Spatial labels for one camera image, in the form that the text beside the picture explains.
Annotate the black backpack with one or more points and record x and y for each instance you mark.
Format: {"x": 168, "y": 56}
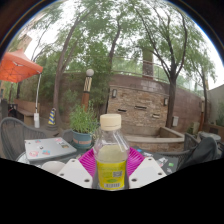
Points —
{"x": 203, "y": 153}

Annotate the orange canopy tent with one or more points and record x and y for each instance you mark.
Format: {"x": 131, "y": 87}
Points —
{"x": 18, "y": 68}

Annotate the white wall utility box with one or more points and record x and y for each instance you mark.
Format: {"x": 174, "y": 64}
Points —
{"x": 175, "y": 121}

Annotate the grey laptop with stickers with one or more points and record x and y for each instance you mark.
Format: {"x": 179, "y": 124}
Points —
{"x": 50, "y": 148}

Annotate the clear bottle with yellow label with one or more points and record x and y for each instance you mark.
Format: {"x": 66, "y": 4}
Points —
{"x": 111, "y": 166}

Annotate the yellow and blue striped cone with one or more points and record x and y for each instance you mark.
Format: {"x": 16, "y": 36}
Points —
{"x": 52, "y": 117}

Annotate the wooden bench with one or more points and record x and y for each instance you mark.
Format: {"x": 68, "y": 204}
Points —
{"x": 25, "y": 108}

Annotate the black wall lantern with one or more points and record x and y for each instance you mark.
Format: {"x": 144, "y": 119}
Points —
{"x": 114, "y": 93}
{"x": 165, "y": 101}

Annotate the wooden lamp post with globe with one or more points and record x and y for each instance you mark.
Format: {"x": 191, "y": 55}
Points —
{"x": 86, "y": 93}

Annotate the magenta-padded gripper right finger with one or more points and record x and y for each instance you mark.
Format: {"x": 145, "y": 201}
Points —
{"x": 148, "y": 171}

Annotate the green plant in blue pot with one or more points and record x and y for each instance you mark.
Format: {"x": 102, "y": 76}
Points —
{"x": 81, "y": 138}

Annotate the black laptop with stickers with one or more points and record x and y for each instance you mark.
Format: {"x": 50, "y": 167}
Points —
{"x": 166, "y": 161}

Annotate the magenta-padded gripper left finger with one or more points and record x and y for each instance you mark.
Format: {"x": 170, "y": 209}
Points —
{"x": 75, "y": 173}

